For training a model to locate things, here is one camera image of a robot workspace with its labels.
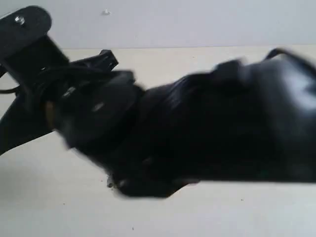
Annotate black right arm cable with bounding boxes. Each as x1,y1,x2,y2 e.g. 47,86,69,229
0,48,316,96

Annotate brown beans and grain pile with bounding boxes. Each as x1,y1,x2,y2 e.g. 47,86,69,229
107,174,117,189

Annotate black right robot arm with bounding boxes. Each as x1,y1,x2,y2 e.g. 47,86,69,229
0,38,316,198

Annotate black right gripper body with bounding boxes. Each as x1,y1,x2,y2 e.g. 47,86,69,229
0,36,119,156

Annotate white wall clip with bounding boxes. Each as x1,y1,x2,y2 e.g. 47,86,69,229
101,9,111,16

